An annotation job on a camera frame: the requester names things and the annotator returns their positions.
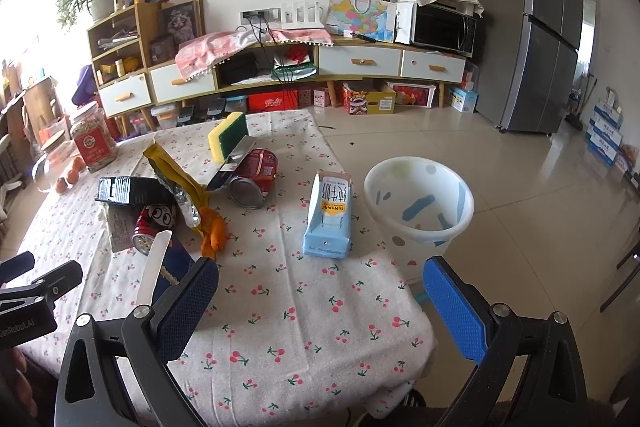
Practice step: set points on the yellow foil snack wrapper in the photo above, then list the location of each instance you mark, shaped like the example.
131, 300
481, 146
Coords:
190, 196

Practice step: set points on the red gift box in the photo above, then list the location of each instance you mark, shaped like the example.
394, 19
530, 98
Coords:
413, 94

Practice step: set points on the glass teapot wooden lid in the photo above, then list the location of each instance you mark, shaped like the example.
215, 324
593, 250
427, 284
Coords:
52, 163

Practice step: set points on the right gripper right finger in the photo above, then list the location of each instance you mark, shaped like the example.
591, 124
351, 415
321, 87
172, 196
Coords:
460, 306

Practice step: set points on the red tin can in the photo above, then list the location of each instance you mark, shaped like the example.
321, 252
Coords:
253, 180

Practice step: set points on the wooden tv cabinet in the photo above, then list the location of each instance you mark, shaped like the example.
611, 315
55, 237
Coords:
293, 63

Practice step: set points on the white picket rack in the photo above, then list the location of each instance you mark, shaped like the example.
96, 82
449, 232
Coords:
301, 15

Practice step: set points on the red box under cabinet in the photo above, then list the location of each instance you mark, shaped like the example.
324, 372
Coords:
272, 101

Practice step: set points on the blue almond snack box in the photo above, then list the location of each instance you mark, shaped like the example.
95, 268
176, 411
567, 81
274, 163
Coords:
233, 162

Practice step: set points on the orange tangerine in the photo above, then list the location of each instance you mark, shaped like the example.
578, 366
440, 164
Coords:
61, 186
72, 177
78, 163

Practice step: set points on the wooden shelf unit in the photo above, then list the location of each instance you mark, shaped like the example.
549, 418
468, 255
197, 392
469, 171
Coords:
121, 43

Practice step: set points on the blue white small box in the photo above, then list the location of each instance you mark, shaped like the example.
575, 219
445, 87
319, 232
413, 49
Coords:
463, 101

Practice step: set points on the black microwave oven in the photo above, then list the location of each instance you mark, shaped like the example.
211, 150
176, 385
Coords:
436, 27

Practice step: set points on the light blue milk carton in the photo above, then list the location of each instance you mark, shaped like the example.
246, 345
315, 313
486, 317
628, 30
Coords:
328, 232

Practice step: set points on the orange peel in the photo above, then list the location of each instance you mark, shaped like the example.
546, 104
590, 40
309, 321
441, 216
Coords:
214, 230

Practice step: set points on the pink cloth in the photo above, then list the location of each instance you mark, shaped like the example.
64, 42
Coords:
199, 55

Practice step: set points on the nut jar red label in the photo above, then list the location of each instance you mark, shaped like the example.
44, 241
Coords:
93, 140

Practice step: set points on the stacked blue white cartons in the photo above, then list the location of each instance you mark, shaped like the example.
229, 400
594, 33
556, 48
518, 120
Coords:
603, 132

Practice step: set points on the black plastic food tray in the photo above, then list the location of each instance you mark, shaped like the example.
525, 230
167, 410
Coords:
132, 191

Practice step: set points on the cherry print tablecloth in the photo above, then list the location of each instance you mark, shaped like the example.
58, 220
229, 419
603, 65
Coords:
288, 337

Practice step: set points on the grey refrigerator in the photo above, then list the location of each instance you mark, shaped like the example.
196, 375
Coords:
527, 54

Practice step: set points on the yellow cardboard snack box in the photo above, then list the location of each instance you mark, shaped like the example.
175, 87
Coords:
367, 99

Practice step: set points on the yellow green sponge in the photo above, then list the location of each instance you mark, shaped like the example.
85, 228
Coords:
226, 136

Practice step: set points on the colourful map bag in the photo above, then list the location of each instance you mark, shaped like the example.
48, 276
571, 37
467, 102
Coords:
374, 19

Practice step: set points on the white polka dot trash bin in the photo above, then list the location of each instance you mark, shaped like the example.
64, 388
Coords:
420, 207

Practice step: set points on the red cartoon drink can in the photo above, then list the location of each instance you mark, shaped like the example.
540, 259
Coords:
153, 219

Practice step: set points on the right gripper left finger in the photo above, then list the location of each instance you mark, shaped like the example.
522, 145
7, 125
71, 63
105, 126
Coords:
181, 307

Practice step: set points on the framed picture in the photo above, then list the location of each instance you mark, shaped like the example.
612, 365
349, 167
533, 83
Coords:
183, 20

